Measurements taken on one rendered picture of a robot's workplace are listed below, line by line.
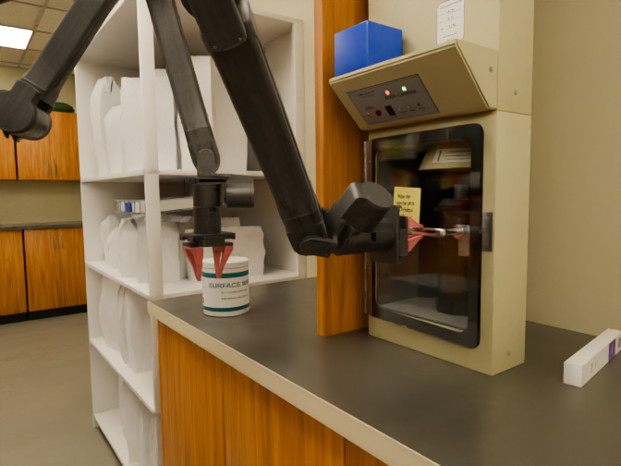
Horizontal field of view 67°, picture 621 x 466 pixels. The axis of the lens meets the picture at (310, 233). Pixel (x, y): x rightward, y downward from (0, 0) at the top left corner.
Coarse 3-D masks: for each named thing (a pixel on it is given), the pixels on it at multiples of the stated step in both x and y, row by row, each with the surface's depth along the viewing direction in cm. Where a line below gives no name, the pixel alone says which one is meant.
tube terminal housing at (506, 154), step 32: (384, 0) 100; (416, 0) 93; (480, 0) 82; (512, 0) 81; (416, 32) 94; (480, 32) 82; (512, 32) 82; (512, 64) 82; (512, 96) 83; (384, 128) 102; (416, 128) 95; (512, 128) 84; (512, 160) 84; (512, 192) 85; (512, 224) 86; (512, 256) 86; (512, 288) 87; (512, 320) 88; (448, 352) 92; (480, 352) 86; (512, 352) 88
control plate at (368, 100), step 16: (400, 80) 86; (416, 80) 84; (352, 96) 97; (368, 96) 94; (384, 96) 92; (400, 96) 89; (416, 96) 87; (368, 112) 98; (384, 112) 95; (400, 112) 92; (416, 112) 90; (432, 112) 87
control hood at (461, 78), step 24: (432, 48) 77; (456, 48) 74; (480, 48) 77; (360, 72) 91; (384, 72) 87; (408, 72) 83; (432, 72) 80; (456, 72) 77; (480, 72) 77; (432, 96) 84; (456, 96) 81; (480, 96) 78; (360, 120) 102; (408, 120) 93
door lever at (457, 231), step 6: (408, 228) 88; (414, 228) 87; (420, 228) 86; (426, 228) 85; (432, 228) 84; (438, 228) 83; (444, 228) 82; (450, 228) 84; (456, 228) 84; (462, 228) 84; (408, 234) 89; (414, 234) 87; (420, 234) 86; (426, 234) 85; (432, 234) 83; (438, 234) 82; (444, 234) 82; (450, 234) 83; (456, 234) 84; (462, 234) 84
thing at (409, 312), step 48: (384, 144) 100; (432, 144) 89; (480, 144) 80; (432, 192) 89; (480, 192) 81; (432, 240) 90; (480, 240) 81; (384, 288) 103; (432, 288) 91; (480, 288) 82; (432, 336) 92
